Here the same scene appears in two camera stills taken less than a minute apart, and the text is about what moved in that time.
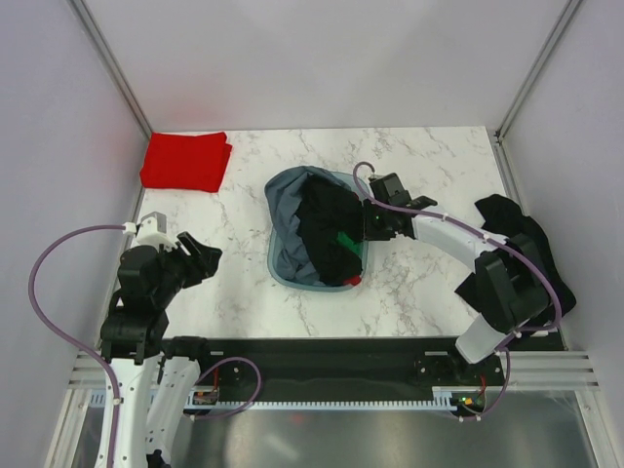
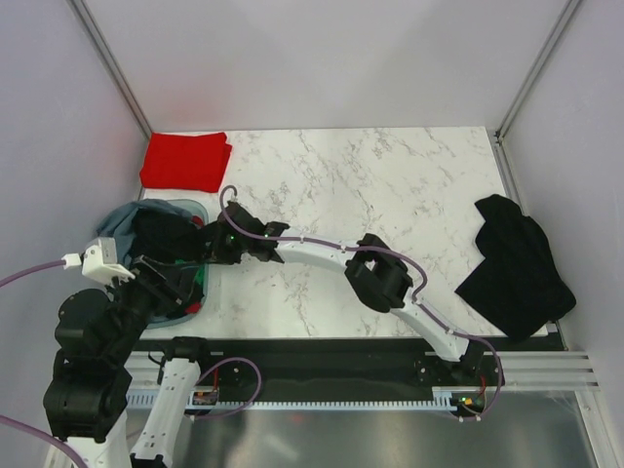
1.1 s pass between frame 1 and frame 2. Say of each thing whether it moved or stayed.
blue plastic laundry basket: moved
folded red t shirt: stayed
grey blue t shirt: moved
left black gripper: moved
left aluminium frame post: stayed
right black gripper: moved
